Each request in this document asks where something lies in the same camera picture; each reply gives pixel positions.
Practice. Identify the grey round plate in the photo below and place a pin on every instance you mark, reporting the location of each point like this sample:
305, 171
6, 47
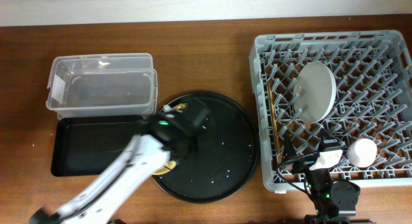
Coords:
316, 89

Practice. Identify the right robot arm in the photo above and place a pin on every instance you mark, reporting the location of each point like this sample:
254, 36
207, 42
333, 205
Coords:
334, 201

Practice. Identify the round black serving tray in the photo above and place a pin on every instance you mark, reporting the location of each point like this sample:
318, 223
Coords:
226, 155

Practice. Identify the pink cup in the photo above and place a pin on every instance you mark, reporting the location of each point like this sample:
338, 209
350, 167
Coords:
362, 152

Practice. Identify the black rectangular tray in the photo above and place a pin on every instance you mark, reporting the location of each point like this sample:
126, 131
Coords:
88, 145

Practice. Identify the grey dishwasher rack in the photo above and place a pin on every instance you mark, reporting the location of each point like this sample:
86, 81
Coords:
373, 100

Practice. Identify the gold foil wrapper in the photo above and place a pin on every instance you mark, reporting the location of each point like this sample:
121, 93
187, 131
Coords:
180, 107

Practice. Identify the clear plastic storage bin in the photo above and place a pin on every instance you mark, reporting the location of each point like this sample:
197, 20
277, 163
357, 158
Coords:
103, 85

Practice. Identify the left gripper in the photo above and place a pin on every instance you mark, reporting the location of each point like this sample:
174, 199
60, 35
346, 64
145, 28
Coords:
184, 118

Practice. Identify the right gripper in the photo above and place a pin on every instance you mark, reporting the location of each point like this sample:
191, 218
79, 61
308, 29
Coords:
309, 166

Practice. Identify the yellow bowl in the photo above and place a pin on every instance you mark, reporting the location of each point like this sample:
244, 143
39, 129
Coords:
169, 166

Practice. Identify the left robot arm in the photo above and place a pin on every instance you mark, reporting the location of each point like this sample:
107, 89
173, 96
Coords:
162, 137

